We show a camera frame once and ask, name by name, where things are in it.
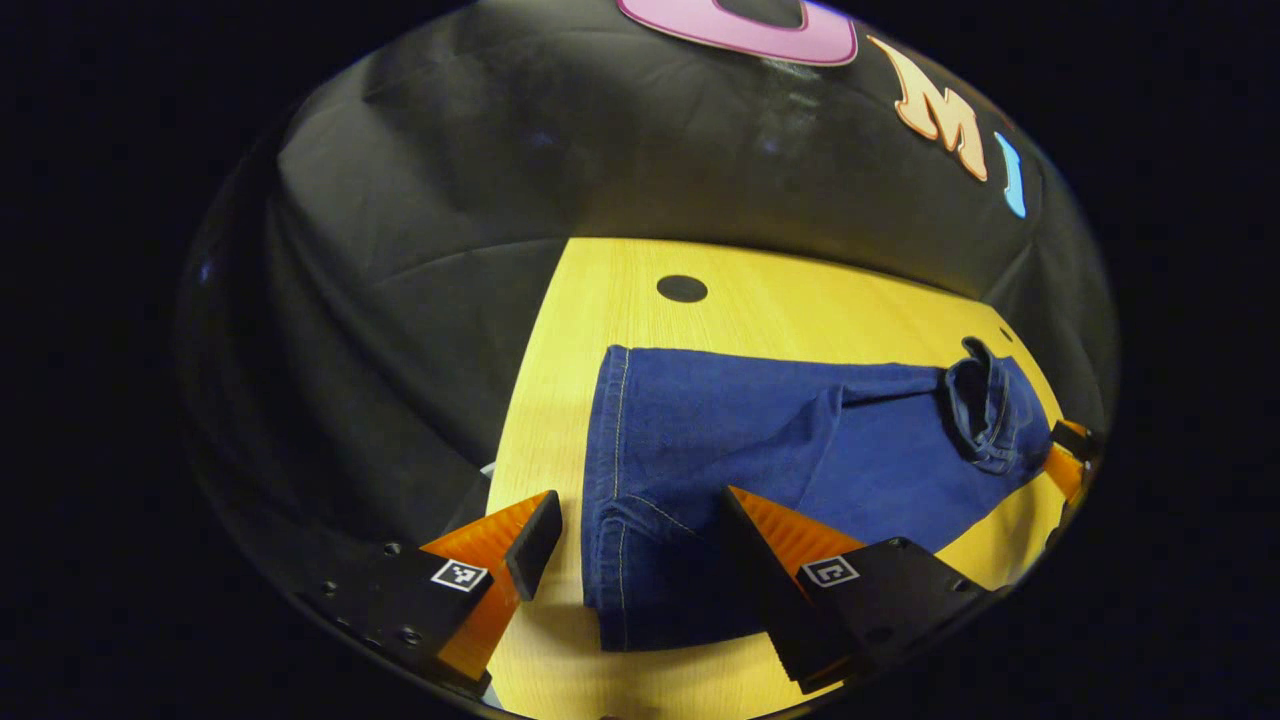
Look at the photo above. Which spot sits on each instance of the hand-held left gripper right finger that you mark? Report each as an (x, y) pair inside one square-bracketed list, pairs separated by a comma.
[(760, 580)]

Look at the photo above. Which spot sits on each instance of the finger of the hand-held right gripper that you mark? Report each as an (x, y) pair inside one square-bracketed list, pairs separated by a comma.
[(1065, 472)]

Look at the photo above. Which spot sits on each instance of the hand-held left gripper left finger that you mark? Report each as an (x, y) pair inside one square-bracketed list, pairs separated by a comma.
[(536, 545)]

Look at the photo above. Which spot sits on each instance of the blue denim jeans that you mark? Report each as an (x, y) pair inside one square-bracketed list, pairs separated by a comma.
[(700, 430)]

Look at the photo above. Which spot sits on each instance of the large black table grommet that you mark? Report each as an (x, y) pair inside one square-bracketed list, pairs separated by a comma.
[(682, 288)]

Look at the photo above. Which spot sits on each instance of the black backdrop cloth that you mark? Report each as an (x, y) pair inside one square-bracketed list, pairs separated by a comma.
[(450, 200)]

